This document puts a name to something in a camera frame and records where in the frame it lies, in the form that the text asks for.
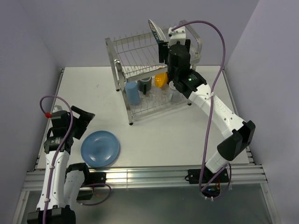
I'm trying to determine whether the white plate green rim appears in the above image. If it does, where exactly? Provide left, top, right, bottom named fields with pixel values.
left=148, top=19, right=167, bottom=44

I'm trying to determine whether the blue plastic cup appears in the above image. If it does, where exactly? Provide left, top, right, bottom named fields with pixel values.
left=125, top=81, right=141, bottom=105

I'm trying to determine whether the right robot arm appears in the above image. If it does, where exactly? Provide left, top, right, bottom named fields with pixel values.
left=158, top=40, right=256, bottom=182

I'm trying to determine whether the dark green mug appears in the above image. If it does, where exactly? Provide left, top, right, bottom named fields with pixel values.
left=137, top=77, right=152, bottom=95

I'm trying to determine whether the blue plate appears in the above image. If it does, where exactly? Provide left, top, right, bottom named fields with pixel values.
left=80, top=131, right=121, bottom=168

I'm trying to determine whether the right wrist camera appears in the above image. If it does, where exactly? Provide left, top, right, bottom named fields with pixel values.
left=168, top=26, right=186, bottom=47

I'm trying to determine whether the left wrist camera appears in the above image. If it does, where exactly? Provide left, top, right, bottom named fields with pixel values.
left=52, top=105, right=63, bottom=113

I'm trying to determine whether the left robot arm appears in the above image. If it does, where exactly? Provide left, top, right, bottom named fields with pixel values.
left=27, top=106, right=95, bottom=224

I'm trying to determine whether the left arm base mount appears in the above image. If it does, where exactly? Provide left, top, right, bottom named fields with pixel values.
left=64, top=170, right=112, bottom=208

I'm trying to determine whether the clear drinking glass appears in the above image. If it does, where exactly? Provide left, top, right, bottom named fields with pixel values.
left=149, top=88, right=166, bottom=105

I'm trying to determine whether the orange bowl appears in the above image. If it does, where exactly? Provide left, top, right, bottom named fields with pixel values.
left=154, top=72, right=168, bottom=88

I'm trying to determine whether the grey ceramic cup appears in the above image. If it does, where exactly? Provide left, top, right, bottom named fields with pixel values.
left=167, top=81, right=181, bottom=103

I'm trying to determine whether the steel two-tier dish rack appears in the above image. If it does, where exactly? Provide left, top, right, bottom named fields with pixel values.
left=105, top=27, right=192, bottom=125

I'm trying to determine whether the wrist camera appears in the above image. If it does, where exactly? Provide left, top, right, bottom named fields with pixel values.
left=52, top=105, right=63, bottom=113
left=168, top=26, right=186, bottom=47

